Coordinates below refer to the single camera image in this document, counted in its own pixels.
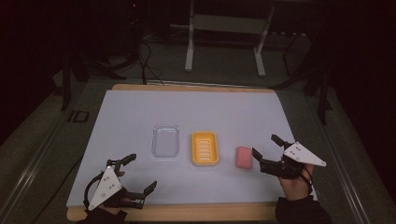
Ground white metal stand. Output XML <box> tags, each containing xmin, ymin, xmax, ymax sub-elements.
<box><xmin>169</xmin><ymin>0</ymin><xmax>276</xmax><ymax>78</ymax></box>

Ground person's left hand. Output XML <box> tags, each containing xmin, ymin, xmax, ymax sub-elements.
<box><xmin>101</xmin><ymin>169</ymin><xmax>133</xmax><ymax>217</ymax></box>

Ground yellow soap dish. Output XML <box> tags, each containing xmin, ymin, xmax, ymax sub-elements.
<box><xmin>191</xmin><ymin>131</ymin><xmax>220</xmax><ymax>167</ymax></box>

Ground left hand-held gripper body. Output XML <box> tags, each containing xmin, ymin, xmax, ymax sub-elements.
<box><xmin>87</xmin><ymin>158</ymin><xmax>147</xmax><ymax>212</ymax></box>

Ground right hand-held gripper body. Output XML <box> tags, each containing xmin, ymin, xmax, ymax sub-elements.
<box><xmin>259</xmin><ymin>141</ymin><xmax>327</xmax><ymax>180</ymax></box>

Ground white table mat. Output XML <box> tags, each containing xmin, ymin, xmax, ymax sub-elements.
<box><xmin>65</xmin><ymin>89</ymin><xmax>318</xmax><ymax>207</ymax></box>

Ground black floor cables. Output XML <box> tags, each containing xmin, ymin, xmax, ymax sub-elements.
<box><xmin>125</xmin><ymin>0</ymin><xmax>166</xmax><ymax>87</ymax></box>

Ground black metal stand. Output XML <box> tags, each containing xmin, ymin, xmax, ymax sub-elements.
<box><xmin>268</xmin><ymin>29</ymin><xmax>333</xmax><ymax>126</ymax></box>
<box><xmin>59</xmin><ymin>50</ymin><xmax>127</xmax><ymax>112</ymax></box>

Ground pink soap bar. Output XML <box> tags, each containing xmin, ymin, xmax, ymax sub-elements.
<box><xmin>234</xmin><ymin>146</ymin><xmax>253</xmax><ymax>171</ymax></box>

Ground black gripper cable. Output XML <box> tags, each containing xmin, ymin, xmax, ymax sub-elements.
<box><xmin>299</xmin><ymin>169</ymin><xmax>314</xmax><ymax>197</ymax></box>
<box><xmin>82</xmin><ymin>171</ymin><xmax>106</xmax><ymax>210</ymax></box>

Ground person's right hand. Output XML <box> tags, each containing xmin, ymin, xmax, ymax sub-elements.
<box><xmin>278</xmin><ymin>163</ymin><xmax>316</xmax><ymax>202</ymax></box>

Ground clear plastic container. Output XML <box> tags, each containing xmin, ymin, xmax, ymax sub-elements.
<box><xmin>150</xmin><ymin>124</ymin><xmax>181</xmax><ymax>159</ymax></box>

